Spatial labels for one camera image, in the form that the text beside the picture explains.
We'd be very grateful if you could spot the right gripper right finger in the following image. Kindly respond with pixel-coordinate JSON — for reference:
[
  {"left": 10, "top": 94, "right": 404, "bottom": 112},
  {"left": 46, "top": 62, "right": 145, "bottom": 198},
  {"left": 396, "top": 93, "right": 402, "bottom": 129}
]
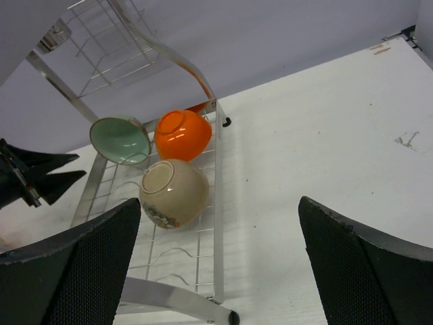
[{"left": 298, "top": 196, "right": 432, "bottom": 324}]

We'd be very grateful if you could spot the green bowl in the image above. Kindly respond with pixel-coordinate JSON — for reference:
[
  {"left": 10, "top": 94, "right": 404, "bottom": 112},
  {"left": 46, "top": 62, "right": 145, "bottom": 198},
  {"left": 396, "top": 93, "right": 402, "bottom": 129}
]
[{"left": 89, "top": 115, "right": 151, "bottom": 166}]

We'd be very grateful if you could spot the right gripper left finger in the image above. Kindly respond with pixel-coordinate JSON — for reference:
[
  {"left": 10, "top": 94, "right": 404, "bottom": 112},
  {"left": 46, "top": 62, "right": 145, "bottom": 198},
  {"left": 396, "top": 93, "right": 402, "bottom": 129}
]
[{"left": 1, "top": 198, "right": 141, "bottom": 324}]

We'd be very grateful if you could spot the metal two-tier dish rack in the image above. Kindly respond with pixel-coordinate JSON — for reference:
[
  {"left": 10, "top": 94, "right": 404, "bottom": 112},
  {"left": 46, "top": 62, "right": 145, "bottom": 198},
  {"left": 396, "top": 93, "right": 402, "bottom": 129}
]
[{"left": 27, "top": 1, "right": 240, "bottom": 324}]

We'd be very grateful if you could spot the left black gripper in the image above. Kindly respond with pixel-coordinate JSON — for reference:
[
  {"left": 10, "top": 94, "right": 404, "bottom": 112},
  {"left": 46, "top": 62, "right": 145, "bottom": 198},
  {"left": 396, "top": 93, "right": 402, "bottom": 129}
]
[{"left": 1, "top": 139, "right": 87, "bottom": 208}]

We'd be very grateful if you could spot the orange bowl in rack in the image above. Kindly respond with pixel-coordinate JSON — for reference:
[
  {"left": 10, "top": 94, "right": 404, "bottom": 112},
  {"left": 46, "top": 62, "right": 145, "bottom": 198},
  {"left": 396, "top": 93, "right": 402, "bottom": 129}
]
[{"left": 154, "top": 110, "right": 212, "bottom": 161}]

